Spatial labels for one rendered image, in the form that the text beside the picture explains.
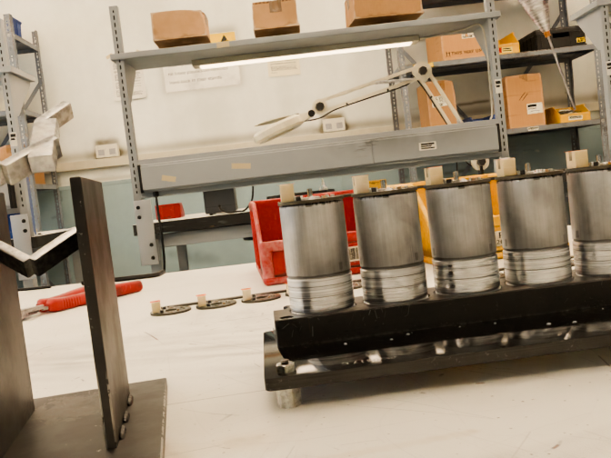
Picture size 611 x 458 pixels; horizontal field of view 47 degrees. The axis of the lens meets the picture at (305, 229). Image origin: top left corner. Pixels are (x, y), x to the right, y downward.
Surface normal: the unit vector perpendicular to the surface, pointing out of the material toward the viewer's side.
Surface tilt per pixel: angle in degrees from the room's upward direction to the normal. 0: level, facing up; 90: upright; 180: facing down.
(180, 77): 90
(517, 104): 89
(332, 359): 0
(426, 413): 0
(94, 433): 0
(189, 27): 85
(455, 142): 90
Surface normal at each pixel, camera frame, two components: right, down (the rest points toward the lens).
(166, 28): 0.05, 0.04
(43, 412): -0.11, -0.99
